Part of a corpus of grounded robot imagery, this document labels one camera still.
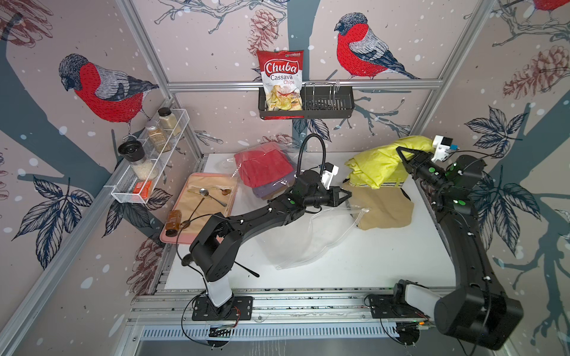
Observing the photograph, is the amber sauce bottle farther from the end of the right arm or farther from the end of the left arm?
the end of the right arm

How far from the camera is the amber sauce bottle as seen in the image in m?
0.91

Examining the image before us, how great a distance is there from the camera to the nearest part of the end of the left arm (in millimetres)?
634
